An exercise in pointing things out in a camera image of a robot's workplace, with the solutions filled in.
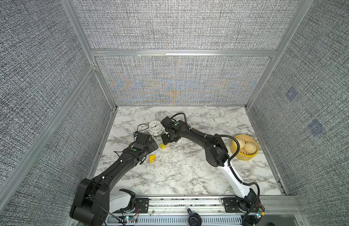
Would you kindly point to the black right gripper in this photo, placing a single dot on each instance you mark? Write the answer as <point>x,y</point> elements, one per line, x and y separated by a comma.
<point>165,141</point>

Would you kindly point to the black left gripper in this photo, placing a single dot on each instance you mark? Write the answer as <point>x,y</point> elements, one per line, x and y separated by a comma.
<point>152,148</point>

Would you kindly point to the yellow-green cube block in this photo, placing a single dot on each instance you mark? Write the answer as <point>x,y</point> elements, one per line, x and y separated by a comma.
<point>162,146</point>

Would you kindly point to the yellow triangular block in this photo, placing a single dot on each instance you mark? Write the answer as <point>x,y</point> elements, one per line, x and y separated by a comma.
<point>152,158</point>

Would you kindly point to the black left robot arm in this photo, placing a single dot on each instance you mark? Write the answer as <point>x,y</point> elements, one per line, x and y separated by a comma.
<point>91,204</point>

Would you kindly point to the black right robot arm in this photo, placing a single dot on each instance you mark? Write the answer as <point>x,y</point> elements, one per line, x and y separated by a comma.
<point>216,153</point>

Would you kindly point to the white alarm clock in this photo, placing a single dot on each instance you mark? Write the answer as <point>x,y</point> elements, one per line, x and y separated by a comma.
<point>155,128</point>

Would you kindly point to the left steamed bun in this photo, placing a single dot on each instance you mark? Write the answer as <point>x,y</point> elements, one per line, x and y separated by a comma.
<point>241,143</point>

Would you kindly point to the steamed bun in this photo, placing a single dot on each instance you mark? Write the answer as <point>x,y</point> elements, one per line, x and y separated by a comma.
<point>250,148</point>
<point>241,143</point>

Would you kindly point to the yellow wooden bucket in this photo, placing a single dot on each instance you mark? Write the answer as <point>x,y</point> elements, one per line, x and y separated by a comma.
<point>242,155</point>

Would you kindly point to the right steamed bun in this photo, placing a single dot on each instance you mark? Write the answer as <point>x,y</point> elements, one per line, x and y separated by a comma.
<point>250,148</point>

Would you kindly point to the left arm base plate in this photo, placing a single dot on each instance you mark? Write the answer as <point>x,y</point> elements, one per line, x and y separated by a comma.
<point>141,206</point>

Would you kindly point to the black knob on rail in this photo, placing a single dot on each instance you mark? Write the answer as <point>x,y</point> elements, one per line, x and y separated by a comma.
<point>194,219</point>

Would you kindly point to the aluminium front rail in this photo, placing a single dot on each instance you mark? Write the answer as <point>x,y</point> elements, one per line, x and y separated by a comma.
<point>171,210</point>

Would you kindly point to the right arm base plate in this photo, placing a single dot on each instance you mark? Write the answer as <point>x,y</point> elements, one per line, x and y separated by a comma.
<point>237,205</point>

